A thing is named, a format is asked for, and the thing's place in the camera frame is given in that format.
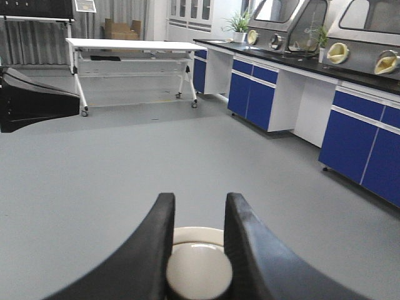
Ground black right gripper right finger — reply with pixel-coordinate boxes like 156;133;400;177
224;192;365;299

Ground cardboard boxes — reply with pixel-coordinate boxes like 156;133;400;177
104;19;141;41

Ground white glass-door cabinet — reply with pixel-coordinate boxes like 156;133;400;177
166;0;214;42

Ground green potted plant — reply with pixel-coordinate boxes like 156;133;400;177
221;10;252;43

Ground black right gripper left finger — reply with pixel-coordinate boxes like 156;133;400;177
47;193;175;299

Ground steel glove box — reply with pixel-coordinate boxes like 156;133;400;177
246;0;328;54
323;0;399;80

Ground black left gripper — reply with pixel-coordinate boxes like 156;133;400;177
1;67;80;133

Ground white folding table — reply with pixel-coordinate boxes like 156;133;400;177
66;37;205;117

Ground glass jar with cream lid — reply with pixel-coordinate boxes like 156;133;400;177
166;226;233;299

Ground blue wall lab bench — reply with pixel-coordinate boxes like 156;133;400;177
194;39;399;205

